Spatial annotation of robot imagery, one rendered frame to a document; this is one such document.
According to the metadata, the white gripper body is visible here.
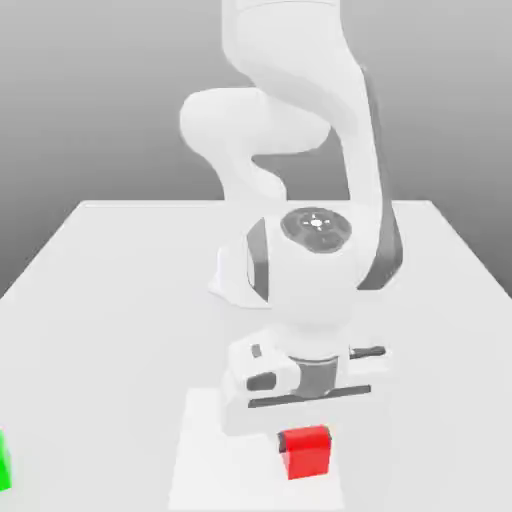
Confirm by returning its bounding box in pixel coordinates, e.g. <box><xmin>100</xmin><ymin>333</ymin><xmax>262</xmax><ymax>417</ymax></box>
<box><xmin>220</xmin><ymin>375</ymin><xmax>381</xmax><ymax>438</ymax></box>

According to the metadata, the small red cube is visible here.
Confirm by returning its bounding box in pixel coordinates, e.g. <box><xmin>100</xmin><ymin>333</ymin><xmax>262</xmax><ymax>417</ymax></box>
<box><xmin>277</xmin><ymin>424</ymin><xmax>333</xmax><ymax>481</ymax></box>

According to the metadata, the small green cube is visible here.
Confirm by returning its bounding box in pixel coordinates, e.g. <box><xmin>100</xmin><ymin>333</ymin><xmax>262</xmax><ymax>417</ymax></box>
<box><xmin>0</xmin><ymin>430</ymin><xmax>13</xmax><ymax>492</ymax></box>

